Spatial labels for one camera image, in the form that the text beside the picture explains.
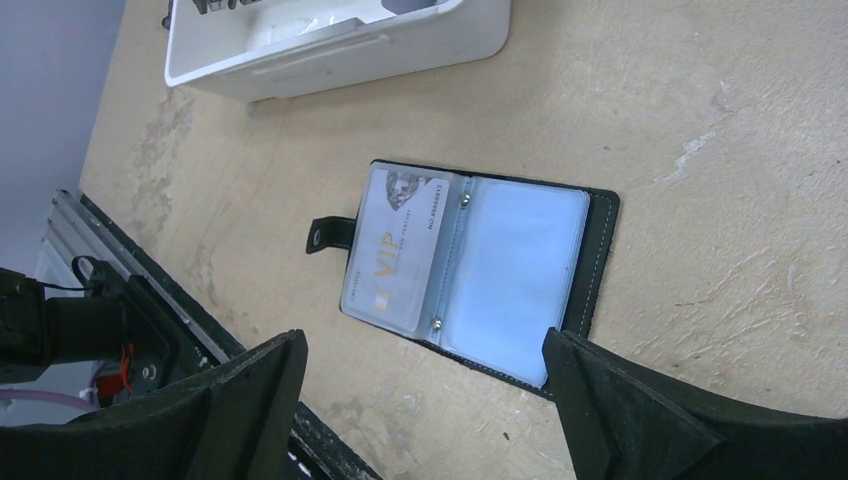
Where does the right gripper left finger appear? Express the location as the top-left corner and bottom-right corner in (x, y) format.
(1, 330), (308, 479)

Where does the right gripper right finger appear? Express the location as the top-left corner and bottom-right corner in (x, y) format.
(543, 329), (847, 479)

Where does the black leather card holder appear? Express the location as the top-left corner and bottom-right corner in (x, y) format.
(305, 159), (620, 399)

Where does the white VIP credit card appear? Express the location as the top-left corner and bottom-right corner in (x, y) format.
(340, 161), (459, 337)

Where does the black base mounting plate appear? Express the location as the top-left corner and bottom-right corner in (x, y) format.
(53, 190), (378, 479)

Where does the white rectangular tray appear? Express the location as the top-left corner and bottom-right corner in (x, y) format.
(164, 0), (512, 103)

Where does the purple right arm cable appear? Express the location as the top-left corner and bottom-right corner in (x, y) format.
(0, 388), (101, 415)

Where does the aluminium frame rail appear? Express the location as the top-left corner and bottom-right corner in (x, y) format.
(45, 190), (245, 362)

